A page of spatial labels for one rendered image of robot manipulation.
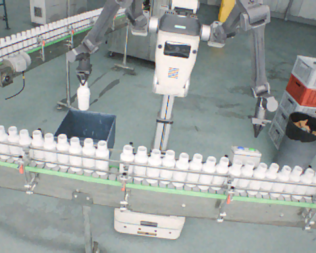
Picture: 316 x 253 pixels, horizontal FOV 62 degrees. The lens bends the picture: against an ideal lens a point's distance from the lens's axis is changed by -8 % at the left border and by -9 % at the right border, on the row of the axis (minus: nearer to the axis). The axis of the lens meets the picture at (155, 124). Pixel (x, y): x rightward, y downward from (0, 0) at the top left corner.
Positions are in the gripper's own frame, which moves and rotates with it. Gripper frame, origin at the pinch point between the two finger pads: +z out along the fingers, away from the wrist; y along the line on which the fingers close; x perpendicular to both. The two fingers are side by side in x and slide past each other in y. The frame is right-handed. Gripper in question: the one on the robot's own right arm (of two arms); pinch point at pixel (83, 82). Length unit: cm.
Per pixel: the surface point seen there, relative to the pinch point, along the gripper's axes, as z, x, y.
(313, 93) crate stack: 36, 214, -128
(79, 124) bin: 39.8, -7.6, -18.9
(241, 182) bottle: 18, 81, 43
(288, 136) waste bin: 73, 183, -92
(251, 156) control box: 13, 88, 29
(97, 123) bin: 36.6, 4.5, -18.4
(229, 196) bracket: 17, 73, 53
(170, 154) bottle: 10, 47, 38
